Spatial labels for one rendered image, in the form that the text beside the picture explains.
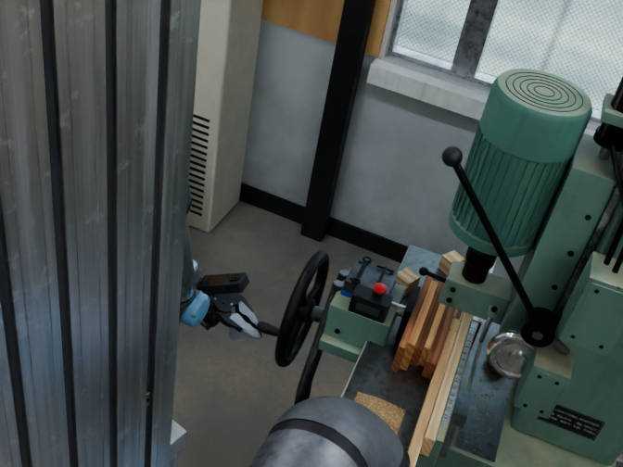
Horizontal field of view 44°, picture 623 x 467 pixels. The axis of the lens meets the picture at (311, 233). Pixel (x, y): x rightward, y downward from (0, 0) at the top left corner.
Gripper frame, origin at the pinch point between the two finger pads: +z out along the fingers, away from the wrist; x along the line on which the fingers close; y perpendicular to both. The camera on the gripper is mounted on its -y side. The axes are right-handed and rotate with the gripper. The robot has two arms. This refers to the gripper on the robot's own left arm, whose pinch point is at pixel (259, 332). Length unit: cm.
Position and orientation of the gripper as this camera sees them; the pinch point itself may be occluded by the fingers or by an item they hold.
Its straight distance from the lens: 177.9
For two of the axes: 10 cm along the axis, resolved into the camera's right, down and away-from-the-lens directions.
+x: -3.4, 5.4, -7.7
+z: 7.2, 6.7, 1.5
